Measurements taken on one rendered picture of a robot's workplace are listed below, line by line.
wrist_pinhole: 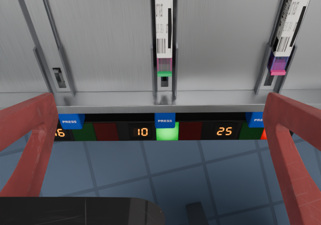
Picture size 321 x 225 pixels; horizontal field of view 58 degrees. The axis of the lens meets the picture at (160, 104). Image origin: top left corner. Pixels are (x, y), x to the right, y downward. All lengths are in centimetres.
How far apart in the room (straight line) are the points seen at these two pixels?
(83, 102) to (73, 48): 6
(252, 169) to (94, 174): 57
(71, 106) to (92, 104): 2
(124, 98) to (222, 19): 13
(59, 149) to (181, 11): 91
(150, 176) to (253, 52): 83
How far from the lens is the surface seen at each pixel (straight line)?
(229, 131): 39
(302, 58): 32
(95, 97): 32
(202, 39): 28
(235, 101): 31
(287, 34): 28
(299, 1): 27
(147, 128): 38
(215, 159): 107
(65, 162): 112
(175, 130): 38
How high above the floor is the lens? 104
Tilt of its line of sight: 89 degrees down
